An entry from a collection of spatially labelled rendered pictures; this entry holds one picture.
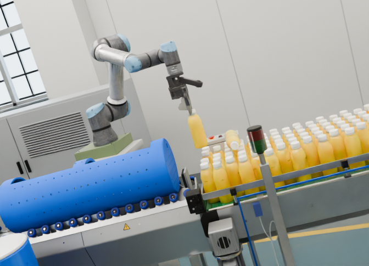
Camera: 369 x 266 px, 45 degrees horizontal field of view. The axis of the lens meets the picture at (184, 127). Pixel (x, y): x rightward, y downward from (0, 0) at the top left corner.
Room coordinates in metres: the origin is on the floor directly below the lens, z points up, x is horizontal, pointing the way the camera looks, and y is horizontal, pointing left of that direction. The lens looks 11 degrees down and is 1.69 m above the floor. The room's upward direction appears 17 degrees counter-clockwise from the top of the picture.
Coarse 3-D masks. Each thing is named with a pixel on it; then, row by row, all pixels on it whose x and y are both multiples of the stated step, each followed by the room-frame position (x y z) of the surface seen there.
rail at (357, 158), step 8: (368, 152) 1.85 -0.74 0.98; (352, 160) 1.86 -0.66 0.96; (360, 160) 1.85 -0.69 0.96; (304, 168) 1.89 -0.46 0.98; (312, 168) 1.88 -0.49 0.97; (320, 168) 1.87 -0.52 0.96; (328, 168) 1.87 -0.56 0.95; (280, 176) 1.90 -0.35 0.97; (288, 176) 1.89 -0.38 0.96; (296, 176) 1.89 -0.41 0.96; (240, 184) 1.93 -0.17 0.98; (248, 184) 1.92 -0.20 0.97; (256, 184) 1.91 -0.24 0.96; (216, 192) 1.94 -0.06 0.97; (224, 192) 1.93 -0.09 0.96
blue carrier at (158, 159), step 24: (168, 144) 2.25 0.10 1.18; (72, 168) 2.17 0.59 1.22; (96, 168) 2.12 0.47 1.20; (120, 168) 2.08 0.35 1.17; (144, 168) 2.05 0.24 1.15; (168, 168) 2.06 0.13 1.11; (0, 192) 2.20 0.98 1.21; (24, 192) 2.15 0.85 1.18; (48, 192) 2.12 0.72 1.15; (72, 192) 2.09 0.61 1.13; (96, 192) 2.08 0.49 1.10; (120, 192) 2.06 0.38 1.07; (144, 192) 2.06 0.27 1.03; (168, 192) 2.07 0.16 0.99; (24, 216) 2.13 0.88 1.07; (48, 216) 2.12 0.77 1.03; (72, 216) 2.14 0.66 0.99
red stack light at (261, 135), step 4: (248, 132) 1.74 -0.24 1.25; (252, 132) 1.73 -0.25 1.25; (256, 132) 1.72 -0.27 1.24; (260, 132) 1.73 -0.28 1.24; (248, 136) 1.75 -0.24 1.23; (252, 136) 1.73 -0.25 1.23; (256, 136) 1.72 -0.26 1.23; (260, 136) 1.73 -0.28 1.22; (264, 136) 1.74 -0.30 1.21; (252, 140) 1.73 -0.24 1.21; (256, 140) 1.72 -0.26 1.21
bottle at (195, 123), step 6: (192, 114) 2.16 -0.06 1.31; (192, 120) 2.14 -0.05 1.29; (198, 120) 2.15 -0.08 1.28; (192, 126) 2.14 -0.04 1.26; (198, 126) 2.14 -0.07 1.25; (192, 132) 2.15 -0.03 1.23; (198, 132) 2.14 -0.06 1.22; (204, 132) 2.16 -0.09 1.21; (192, 138) 2.17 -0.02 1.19; (198, 138) 2.14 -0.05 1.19; (204, 138) 2.15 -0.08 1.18; (198, 144) 2.14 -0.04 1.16; (204, 144) 2.14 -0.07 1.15
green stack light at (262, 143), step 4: (260, 140) 1.72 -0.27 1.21; (264, 140) 1.73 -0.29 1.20; (252, 144) 1.74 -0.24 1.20; (256, 144) 1.73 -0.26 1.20; (260, 144) 1.72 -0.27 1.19; (264, 144) 1.73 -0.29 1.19; (252, 148) 1.74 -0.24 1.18; (256, 148) 1.73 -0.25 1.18; (260, 148) 1.72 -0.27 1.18; (264, 148) 1.73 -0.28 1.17; (256, 152) 1.73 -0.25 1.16
